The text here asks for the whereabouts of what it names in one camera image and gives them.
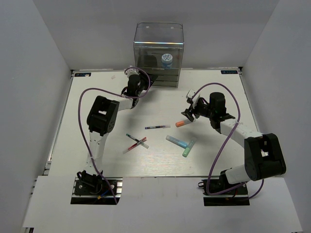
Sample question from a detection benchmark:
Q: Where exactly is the blue cleaning gel jar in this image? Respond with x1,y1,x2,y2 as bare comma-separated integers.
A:
161,53,173,68

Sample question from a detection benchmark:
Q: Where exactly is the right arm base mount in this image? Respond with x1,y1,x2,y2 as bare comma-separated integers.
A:
198,179,250,207

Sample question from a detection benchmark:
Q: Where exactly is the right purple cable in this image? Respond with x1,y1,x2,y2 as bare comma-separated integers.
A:
191,83,264,199

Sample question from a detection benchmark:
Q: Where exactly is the blue highlighter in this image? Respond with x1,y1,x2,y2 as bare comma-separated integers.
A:
166,135,188,149

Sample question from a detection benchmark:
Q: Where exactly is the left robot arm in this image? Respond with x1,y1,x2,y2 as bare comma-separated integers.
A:
84,72,158,175

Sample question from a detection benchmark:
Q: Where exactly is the red ink gel pen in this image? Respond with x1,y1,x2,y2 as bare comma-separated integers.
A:
123,137,146,154

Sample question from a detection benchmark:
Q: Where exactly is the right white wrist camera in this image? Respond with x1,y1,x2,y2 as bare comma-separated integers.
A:
186,89,200,104

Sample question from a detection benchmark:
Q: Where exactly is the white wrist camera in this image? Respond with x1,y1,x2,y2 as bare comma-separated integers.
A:
186,89,200,104
124,67,138,77

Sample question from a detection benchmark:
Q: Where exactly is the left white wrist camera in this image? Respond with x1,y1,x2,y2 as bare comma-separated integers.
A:
124,67,138,77

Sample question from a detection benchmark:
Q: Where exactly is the green ink gel pen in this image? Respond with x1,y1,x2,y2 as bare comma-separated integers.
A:
126,133,149,149

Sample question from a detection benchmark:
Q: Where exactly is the clear acrylic organizer lid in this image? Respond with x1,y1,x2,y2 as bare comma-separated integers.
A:
134,22,184,66

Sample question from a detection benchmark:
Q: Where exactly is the purple cable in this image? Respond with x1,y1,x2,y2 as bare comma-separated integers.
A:
78,67,151,204
191,83,264,199

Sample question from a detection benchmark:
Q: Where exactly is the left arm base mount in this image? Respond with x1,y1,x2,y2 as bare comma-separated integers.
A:
70,171,123,205

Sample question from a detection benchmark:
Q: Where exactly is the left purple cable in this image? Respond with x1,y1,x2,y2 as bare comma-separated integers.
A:
78,67,151,204

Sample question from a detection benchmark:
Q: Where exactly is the clear drawer organizer box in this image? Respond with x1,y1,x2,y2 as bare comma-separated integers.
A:
136,52,182,87

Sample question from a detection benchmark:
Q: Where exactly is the purple ink gel pen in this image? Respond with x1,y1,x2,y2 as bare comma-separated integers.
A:
145,125,171,130

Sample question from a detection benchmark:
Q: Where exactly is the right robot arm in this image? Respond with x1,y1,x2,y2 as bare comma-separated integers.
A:
182,89,286,194

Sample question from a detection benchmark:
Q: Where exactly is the orange cap highlighter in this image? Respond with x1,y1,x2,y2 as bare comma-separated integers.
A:
175,119,191,127

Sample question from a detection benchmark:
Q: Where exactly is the green highlighter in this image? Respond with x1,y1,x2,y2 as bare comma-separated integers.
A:
182,137,197,157

